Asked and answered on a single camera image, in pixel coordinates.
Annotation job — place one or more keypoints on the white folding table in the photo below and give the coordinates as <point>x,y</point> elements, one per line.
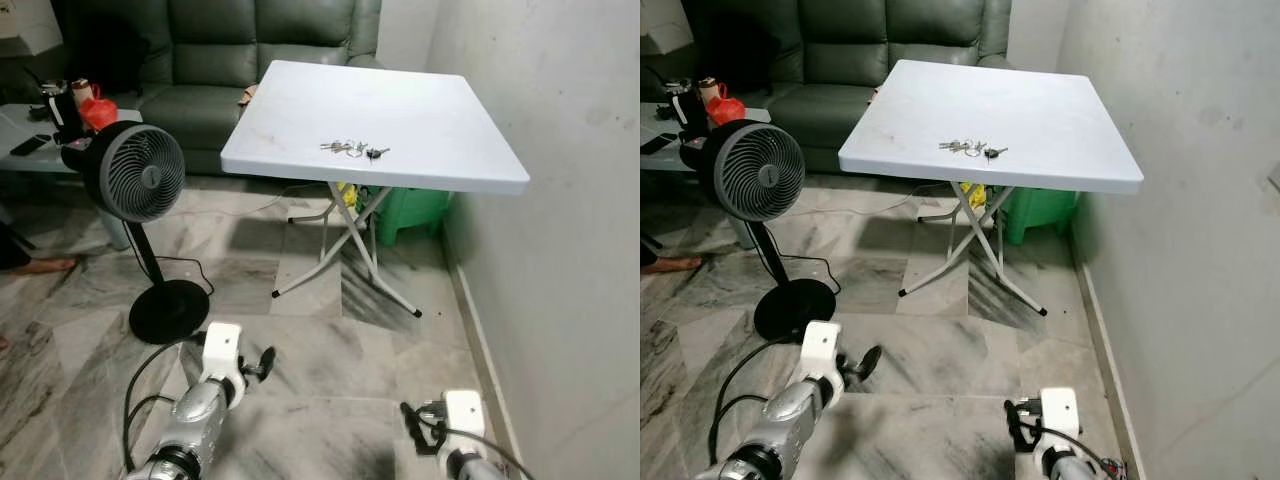
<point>1000,115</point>
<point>400,115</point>

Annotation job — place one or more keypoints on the black smartphone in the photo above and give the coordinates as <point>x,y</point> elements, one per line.
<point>30,144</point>

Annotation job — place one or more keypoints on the white box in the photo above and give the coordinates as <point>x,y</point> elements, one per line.
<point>660,25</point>
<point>25,25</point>

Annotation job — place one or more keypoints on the dark green leather sofa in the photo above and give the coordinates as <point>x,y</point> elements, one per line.
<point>210,50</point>
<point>850,50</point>

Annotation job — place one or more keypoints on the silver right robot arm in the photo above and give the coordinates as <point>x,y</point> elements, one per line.
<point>1072,466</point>
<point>478,466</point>

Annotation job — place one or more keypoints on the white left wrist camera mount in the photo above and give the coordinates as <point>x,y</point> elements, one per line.
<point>222,350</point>
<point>820,350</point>

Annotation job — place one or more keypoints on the silver key bunch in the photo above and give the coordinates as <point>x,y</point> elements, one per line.
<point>343,148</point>
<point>962,147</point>

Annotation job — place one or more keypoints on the black standing fan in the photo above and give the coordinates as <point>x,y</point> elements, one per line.
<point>140,175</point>
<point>762,172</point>

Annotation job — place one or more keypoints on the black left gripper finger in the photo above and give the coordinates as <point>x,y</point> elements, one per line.
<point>864,376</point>
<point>268,357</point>
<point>264,374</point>
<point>873,356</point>

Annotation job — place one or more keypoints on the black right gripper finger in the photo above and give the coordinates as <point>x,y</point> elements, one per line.
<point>424,444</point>
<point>1025,441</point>
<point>409,417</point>
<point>1012,414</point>

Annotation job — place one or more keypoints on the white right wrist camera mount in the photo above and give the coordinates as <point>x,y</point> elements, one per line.
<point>465,420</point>
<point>1060,418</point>

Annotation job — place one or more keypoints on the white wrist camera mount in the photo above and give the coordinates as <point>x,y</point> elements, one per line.
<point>222,350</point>
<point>1060,418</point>
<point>820,350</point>
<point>465,420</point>

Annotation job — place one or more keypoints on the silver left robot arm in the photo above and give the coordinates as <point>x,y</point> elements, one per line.
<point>785,420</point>
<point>195,420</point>

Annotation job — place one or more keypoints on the bare person foot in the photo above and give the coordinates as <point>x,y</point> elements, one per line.
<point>675,265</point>
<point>45,266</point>

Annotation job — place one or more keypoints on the yellow plastic item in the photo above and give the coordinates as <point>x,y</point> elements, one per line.
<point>347,195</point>
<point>972,194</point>

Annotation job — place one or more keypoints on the black kettle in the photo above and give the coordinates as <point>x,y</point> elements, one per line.
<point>62,105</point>
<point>688,105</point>

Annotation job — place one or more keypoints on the grey side table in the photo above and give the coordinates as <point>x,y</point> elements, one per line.
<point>20,125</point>
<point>655,118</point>

